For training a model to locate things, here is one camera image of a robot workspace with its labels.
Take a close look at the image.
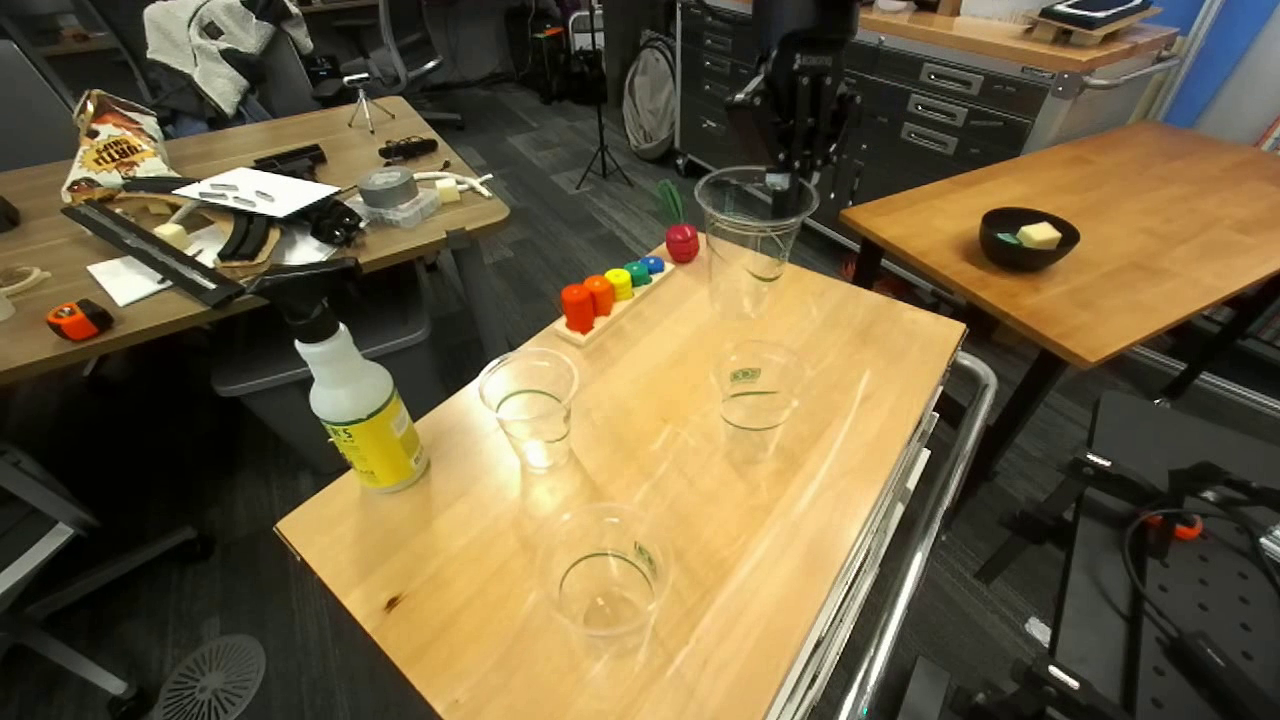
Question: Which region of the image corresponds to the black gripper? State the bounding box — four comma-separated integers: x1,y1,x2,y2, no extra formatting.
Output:
755,33,854,190

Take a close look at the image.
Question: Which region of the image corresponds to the clear plastic cup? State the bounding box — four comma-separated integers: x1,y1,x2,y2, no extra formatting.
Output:
708,336,808,469
540,508,671,659
686,165,819,319
473,345,587,470

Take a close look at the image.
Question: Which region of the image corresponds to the red apple toy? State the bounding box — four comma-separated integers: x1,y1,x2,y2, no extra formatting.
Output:
661,218,704,269

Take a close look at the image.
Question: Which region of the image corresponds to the round white mesh fan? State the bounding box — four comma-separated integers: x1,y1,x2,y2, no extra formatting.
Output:
614,29,686,167

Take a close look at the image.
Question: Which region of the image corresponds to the black tool chest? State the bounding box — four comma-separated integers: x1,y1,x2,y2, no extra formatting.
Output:
674,0,1182,183

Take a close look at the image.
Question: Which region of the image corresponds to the black tripod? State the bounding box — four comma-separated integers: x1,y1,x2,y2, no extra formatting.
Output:
568,0,639,190

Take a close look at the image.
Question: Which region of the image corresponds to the wooden block base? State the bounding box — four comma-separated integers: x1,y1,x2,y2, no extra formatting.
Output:
553,262,674,350

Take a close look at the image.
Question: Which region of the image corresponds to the red toy block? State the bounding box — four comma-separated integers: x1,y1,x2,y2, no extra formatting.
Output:
556,280,600,336

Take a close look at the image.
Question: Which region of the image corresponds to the pale yellow food piece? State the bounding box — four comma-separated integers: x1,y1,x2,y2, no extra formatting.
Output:
1017,214,1068,256

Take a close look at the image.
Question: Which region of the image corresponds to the black bowl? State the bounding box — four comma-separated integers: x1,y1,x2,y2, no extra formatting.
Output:
976,203,1084,275

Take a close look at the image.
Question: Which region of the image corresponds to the wooden tray with tablet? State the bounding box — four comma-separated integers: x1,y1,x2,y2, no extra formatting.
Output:
1020,0,1159,50

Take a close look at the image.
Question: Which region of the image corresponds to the black table leg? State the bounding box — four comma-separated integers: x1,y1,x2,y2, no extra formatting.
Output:
976,349,1070,501

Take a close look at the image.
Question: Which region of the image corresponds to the small black desk item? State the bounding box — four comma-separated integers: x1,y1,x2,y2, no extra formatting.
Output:
377,131,444,167

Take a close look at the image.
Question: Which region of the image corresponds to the grey tape roll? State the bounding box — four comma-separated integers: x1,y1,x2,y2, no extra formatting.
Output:
354,165,429,227

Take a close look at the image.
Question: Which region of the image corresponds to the black office chair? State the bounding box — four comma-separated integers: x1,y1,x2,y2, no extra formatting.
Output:
205,256,464,404

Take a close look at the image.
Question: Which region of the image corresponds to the flat black desk item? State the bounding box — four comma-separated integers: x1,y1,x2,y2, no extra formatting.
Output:
251,140,330,178

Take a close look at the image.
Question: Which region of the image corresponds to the white bottle yellow label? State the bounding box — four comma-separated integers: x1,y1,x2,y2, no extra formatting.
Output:
288,297,437,495

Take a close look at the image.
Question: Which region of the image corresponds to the white paper sheet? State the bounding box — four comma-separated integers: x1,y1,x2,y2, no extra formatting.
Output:
172,165,338,223

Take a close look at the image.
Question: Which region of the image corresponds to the white cloth on chair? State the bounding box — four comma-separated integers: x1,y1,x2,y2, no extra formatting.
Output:
138,0,319,118

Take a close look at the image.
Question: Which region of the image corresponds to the black perforated breadboard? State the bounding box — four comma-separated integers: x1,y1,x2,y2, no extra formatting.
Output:
1053,397,1280,720

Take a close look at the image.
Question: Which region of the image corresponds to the long black bar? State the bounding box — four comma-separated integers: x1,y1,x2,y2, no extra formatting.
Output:
56,197,251,312

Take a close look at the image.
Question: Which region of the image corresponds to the small white card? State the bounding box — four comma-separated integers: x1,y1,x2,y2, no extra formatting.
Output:
85,253,180,312

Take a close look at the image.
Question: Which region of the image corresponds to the snack chips bag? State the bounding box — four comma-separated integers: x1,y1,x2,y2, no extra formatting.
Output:
56,89,180,209

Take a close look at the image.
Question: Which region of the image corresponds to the orange black tape measure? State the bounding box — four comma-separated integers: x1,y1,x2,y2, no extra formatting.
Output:
38,297,120,349

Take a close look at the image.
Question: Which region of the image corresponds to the grey floor fan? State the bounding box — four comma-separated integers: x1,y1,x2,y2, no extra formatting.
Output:
138,626,273,720

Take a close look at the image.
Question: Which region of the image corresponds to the grey office chair base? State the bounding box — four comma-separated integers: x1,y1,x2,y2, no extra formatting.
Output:
0,437,206,702

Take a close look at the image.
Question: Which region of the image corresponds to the chrome cart handle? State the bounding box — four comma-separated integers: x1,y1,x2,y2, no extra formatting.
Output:
834,349,1003,720

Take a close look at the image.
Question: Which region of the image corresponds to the metal cart frame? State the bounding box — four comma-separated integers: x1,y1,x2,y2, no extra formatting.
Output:
765,397,942,720

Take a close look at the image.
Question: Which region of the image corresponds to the orange handled clamp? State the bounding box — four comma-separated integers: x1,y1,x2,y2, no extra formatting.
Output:
1138,508,1211,550

